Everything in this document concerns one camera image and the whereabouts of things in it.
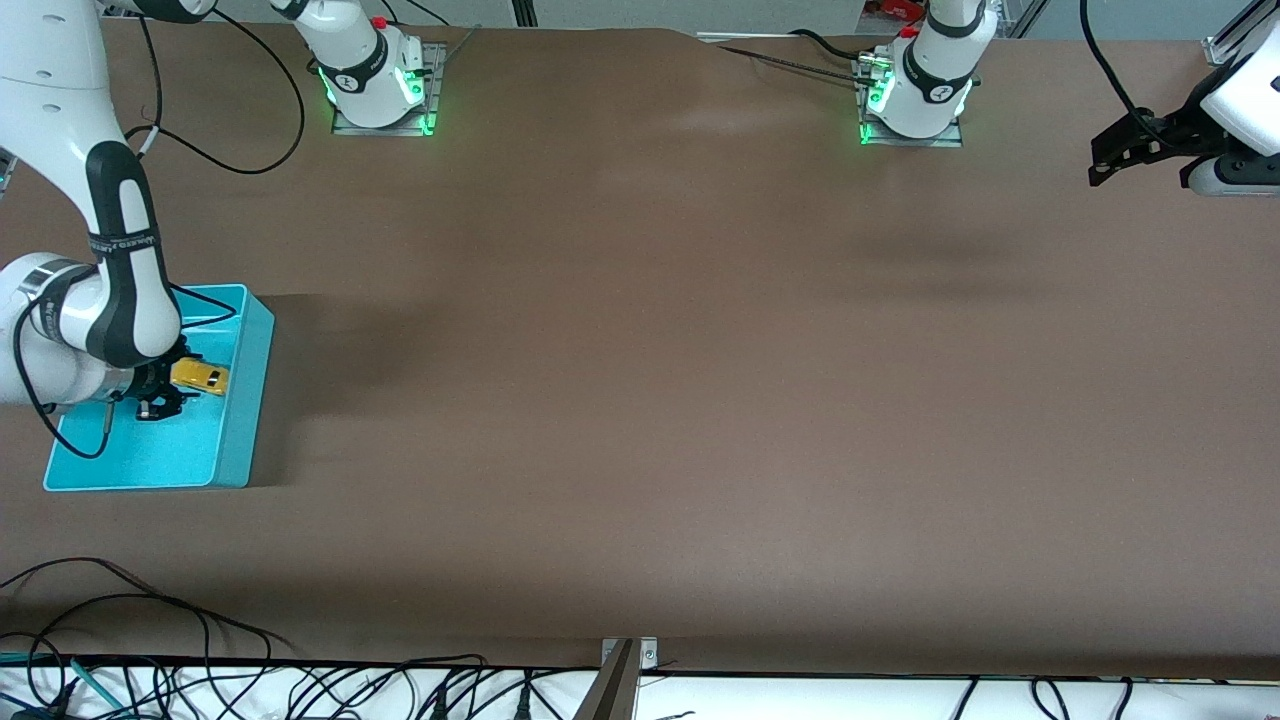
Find grey metal base plate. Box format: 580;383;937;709
332;42;448;137
855;55;966;149

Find grey metal bar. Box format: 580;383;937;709
573;640;641;720

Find aluminium profile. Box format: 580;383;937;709
1205;0;1280;66

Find teal plastic bin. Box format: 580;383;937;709
42;283;276;492

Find yellow beetle toy car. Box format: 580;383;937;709
170;360;231;397

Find silver metal bracket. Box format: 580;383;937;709
602;637;659;671

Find long black looping cable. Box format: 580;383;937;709
140;8;307;177

